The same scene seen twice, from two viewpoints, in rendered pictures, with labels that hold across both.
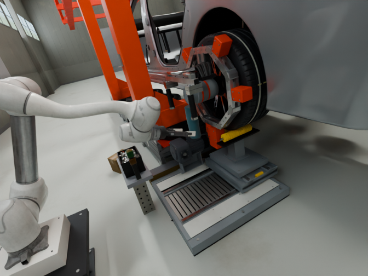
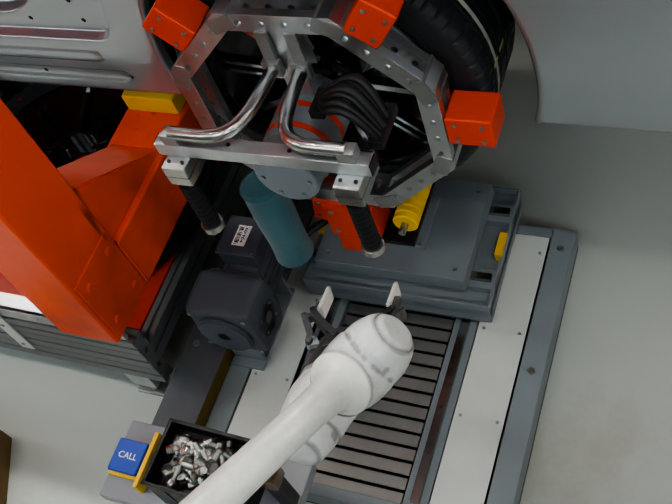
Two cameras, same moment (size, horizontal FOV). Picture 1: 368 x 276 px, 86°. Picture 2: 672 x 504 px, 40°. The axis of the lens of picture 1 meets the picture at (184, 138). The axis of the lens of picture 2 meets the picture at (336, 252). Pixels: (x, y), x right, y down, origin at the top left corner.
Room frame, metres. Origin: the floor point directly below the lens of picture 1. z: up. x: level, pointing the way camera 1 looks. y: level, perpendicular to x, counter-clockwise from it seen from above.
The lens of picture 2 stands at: (0.27, 0.47, 2.14)
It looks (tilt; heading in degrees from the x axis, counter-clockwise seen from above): 53 degrees down; 330
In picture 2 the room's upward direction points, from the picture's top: 25 degrees counter-clockwise
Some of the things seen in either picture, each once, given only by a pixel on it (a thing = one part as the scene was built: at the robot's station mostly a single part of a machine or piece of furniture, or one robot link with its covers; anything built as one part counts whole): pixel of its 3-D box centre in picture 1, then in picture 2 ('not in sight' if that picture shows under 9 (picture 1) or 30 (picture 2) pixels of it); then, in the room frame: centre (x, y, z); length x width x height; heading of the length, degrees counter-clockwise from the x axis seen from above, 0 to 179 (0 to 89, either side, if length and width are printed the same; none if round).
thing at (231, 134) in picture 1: (236, 132); (420, 179); (1.29, -0.38, 0.51); 0.29 x 0.06 x 0.06; 111
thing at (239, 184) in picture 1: (238, 165); (413, 242); (1.42, -0.41, 0.13); 0.50 x 0.36 x 0.10; 21
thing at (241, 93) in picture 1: (241, 93); (474, 118); (1.07, -0.37, 0.85); 0.09 x 0.08 x 0.07; 21
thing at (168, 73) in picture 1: (182, 65); (216, 88); (1.41, -0.10, 1.03); 0.19 x 0.18 x 0.11; 111
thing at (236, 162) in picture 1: (235, 145); (395, 199); (1.43, -0.40, 0.32); 0.40 x 0.30 x 0.28; 21
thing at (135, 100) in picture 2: not in sight; (161, 83); (1.89, -0.21, 0.70); 0.14 x 0.14 x 0.05; 21
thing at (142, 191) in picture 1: (141, 189); not in sight; (1.29, 0.42, 0.21); 0.10 x 0.10 x 0.42; 21
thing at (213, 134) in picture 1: (220, 133); (364, 203); (1.38, -0.28, 0.48); 0.16 x 0.12 x 0.17; 111
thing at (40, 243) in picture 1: (26, 245); not in sight; (0.76, 0.90, 0.42); 0.22 x 0.18 x 0.06; 28
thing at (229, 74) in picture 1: (209, 88); (316, 108); (1.37, -0.25, 0.85); 0.54 x 0.07 x 0.54; 21
